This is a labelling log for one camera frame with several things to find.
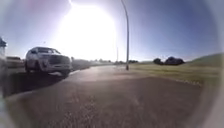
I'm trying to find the grey asphalt road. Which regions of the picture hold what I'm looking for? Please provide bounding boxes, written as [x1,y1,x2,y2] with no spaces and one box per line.
[1,68,81,98]

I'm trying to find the building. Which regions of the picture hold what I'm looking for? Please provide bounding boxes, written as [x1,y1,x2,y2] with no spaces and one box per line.
[5,55,25,70]

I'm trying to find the dark bushes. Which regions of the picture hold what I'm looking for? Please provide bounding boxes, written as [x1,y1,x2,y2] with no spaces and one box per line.
[152,56,186,66]

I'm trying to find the dry grass field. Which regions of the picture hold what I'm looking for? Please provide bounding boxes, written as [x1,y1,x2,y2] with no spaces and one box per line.
[128,53,224,88]

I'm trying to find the white car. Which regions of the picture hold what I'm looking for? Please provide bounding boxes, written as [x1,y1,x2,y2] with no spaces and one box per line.
[24,46,73,78]

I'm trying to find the low dark hedge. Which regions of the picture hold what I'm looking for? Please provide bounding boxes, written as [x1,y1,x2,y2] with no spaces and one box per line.
[70,58,114,71]

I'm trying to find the tall grey lamp post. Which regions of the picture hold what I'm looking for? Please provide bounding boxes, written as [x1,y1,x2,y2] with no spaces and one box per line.
[120,0,130,71]

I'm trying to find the grey asphalt path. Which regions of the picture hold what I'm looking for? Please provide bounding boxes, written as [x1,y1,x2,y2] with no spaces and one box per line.
[4,64,204,128]

